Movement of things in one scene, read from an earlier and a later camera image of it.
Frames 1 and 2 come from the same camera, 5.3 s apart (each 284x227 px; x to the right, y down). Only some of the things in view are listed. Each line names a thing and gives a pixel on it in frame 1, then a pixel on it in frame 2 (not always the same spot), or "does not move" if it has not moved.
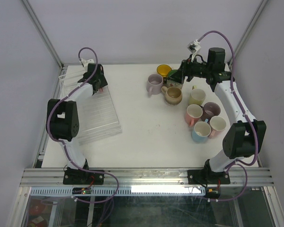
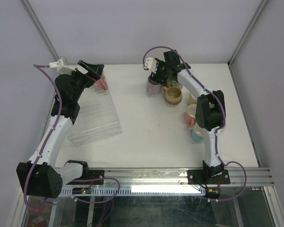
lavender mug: (154, 84) does not move
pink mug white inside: (193, 113) does not move
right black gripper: (184, 70) → (154, 76)
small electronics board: (81, 190) does not move
